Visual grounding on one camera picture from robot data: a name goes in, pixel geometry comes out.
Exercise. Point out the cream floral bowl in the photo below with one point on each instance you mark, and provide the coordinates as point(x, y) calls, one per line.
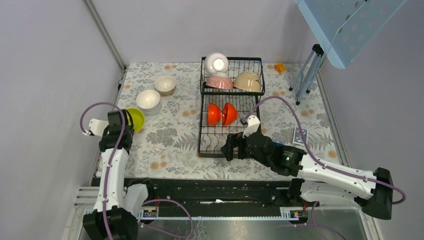
point(165, 84)

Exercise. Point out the beige bowl top tier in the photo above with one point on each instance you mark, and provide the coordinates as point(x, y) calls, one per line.
point(248, 81)

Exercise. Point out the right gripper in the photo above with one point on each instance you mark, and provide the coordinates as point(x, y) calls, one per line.
point(232, 140)

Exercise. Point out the light blue folding stool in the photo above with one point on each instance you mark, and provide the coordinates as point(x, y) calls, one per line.
point(342, 29)

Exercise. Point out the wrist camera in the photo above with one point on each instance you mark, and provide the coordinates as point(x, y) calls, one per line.
point(96, 127)
point(253, 124)

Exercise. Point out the orange bowl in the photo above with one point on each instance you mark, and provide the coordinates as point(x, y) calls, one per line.
point(229, 114)
point(213, 114)

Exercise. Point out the floral table mat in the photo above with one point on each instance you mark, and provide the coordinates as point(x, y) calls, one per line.
point(167, 145)

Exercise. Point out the white ribbed bowl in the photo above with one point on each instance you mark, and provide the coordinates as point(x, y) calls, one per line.
point(151, 111)
point(148, 99)

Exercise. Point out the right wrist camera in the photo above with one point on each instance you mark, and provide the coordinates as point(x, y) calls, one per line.
point(253, 124)

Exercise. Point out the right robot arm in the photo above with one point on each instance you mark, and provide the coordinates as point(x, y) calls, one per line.
point(368, 190)

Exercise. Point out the pink patterned bowl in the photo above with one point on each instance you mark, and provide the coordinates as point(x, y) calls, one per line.
point(220, 82)

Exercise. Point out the white bowl top tier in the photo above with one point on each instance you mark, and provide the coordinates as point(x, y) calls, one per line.
point(216, 63)

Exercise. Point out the lime green bowl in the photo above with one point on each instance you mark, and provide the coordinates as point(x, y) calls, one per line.
point(136, 118)

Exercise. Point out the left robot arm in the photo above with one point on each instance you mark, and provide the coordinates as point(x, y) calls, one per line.
point(114, 215)

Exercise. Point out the orange toy block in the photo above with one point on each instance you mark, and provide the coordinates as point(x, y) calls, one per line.
point(279, 67)

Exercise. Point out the black wire dish rack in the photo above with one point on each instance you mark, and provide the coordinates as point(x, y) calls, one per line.
point(212, 137)

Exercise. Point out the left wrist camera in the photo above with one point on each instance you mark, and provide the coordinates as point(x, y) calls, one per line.
point(96, 127)

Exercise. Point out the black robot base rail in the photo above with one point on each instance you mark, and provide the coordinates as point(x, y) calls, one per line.
point(181, 199)

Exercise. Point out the blue playing card box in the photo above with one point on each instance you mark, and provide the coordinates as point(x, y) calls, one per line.
point(298, 136)

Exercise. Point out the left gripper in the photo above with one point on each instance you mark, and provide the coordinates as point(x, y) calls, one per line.
point(130, 128)

